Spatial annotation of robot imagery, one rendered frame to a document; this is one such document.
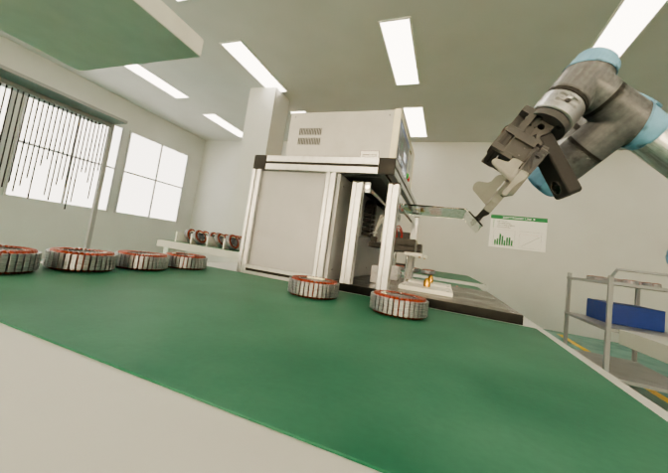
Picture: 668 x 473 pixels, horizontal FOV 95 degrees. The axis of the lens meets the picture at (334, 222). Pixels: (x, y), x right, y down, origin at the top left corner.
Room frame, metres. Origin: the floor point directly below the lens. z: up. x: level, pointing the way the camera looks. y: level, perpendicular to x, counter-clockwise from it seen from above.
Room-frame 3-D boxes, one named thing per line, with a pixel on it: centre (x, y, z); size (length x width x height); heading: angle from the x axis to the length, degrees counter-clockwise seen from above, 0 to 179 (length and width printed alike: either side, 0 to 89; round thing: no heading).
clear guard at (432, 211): (1.23, -0.41, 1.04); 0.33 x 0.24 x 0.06; 69
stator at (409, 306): (0.61, -0.15, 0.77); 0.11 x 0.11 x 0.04
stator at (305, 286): (0.69, 0.02, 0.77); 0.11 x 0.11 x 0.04
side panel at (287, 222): (0.90, 0.14, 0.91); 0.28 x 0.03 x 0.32; 69
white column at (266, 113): (5.00, 1.36, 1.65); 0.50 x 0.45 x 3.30; 69
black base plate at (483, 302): (1.07, -0.34, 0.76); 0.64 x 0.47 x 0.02; 159
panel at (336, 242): (1.15, -0.11, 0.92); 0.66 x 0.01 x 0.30; 159
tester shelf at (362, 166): (1.18, -0.05, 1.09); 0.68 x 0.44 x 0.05; 159
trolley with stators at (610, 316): (2.69, -2.62, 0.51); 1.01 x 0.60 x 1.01; 159
